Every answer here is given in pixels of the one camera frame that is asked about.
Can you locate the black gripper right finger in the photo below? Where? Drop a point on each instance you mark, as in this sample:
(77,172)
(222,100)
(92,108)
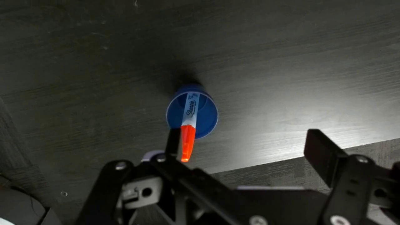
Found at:
(326,157)

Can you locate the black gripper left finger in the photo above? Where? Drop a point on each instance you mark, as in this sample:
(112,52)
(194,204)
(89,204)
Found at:
(173,144)

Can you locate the orange capped white marker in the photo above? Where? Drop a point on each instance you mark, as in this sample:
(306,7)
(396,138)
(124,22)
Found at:
(188,142)

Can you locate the blue plastic cup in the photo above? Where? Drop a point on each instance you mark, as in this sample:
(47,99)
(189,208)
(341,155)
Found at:
(208,119)

